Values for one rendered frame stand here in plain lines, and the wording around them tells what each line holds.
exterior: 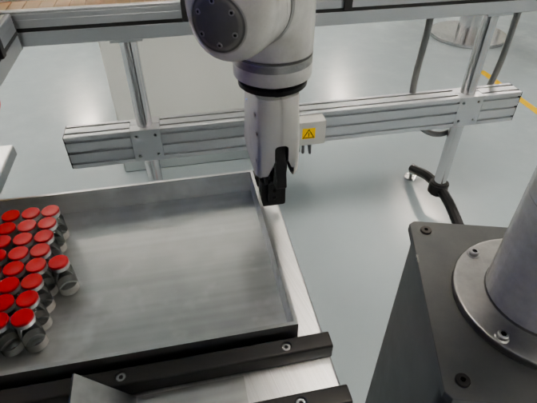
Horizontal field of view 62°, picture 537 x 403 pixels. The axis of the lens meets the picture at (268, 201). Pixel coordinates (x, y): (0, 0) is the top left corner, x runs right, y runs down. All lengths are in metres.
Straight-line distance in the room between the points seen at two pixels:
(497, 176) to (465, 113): 0.67
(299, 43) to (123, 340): 0.34
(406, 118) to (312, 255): 0.62
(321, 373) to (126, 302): 0.22
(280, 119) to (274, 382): 0.26
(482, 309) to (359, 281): 1.17
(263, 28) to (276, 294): 0.28
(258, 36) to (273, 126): 0.13
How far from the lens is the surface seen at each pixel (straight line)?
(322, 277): 1.70
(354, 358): 1.52
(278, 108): 0.46
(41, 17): 1.36
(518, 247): 0.52
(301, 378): 0.46
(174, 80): 2.06
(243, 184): 0.64
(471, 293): 0.58
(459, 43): 3.92
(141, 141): 1.51
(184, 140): 1.51
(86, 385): 0.43
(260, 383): 0.46
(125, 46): 1.40
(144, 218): 0.62
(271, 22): 0.37
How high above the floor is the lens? 1.28
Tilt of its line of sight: 40 degrees down
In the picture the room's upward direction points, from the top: straight up
